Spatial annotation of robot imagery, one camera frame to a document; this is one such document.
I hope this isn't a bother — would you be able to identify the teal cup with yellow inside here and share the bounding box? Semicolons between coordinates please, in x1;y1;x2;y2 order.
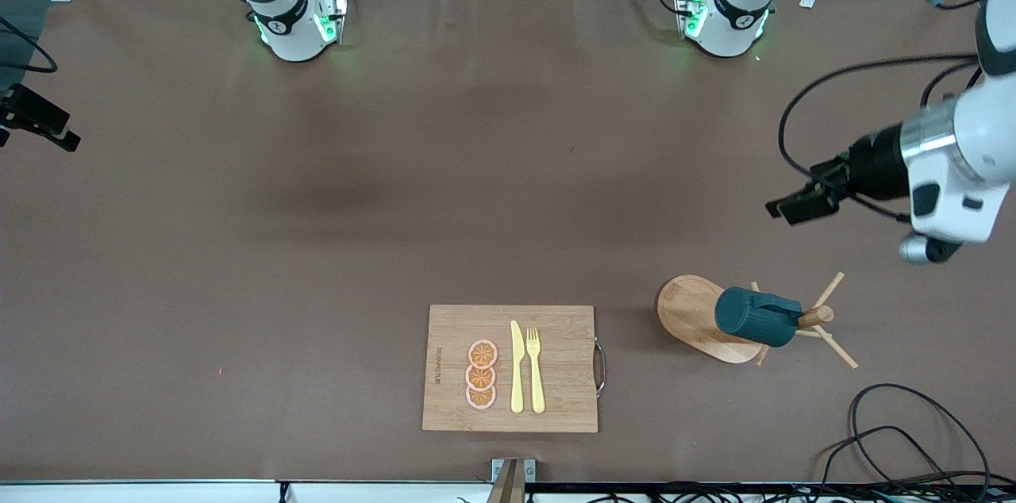
714;286;803;350

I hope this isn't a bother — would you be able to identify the wooden mug rack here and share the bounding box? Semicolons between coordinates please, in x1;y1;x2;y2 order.
656;272;860;371

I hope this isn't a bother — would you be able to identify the brown table cover mat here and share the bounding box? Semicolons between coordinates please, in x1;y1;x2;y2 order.
0;0;1016;485

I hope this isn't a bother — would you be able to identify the yellow plastic fork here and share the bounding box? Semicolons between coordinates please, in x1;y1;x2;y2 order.
526;327;547;415

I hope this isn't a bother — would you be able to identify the yellow plastic knife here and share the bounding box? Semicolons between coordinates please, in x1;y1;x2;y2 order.
510;320;525;415

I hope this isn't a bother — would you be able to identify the black loose table cable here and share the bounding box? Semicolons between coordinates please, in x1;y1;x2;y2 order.
816;424;966;490
849;382;993;488

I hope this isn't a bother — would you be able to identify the bamboo cutting board, metal handle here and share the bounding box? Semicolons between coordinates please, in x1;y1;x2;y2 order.
421;305;608;434

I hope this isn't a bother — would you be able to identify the metal bracket with post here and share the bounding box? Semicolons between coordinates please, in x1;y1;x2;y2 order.
490;458;537;503

